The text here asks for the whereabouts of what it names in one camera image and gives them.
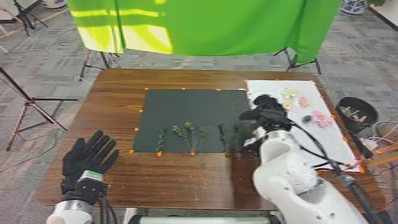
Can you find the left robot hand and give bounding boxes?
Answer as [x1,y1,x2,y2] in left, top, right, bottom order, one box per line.
[60,129,121,183]

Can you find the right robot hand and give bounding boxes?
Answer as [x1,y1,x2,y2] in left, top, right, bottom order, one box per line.
[238,94,293,133]

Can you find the small pink flower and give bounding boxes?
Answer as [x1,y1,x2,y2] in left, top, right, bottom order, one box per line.
[297,96,313,108]

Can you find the white flower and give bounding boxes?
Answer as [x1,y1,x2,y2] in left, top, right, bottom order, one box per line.
[281,87,300,100]

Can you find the large pink flower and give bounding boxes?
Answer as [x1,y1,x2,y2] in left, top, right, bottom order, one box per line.
[311,110,336,130]

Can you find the green sprig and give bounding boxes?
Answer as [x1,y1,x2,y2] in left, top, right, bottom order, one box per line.
[215,122,231,155]
[171,120,211,155]
[229,124,243,153]
[155,128,169,154]

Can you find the white sheet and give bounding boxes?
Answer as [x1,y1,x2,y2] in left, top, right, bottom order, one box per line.
[243,79,364,173]

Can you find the dark mat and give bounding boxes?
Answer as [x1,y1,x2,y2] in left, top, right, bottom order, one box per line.
[131,88,254,155]

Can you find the black round bin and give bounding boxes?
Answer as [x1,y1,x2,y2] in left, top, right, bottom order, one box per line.
[334,96,380,135]

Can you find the black backdrop stand legs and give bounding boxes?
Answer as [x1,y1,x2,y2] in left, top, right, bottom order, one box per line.
[272,46,325,76]
[78,49,124,82]

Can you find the black tripod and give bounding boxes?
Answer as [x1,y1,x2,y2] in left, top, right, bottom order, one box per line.
[9,0,52,37]
[0,66,80,153]

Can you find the blue white vase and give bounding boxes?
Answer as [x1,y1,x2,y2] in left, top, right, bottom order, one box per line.
[339,0,371,16]

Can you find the black cable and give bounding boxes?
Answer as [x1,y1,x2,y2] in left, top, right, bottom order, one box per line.
[286,119,393,224]

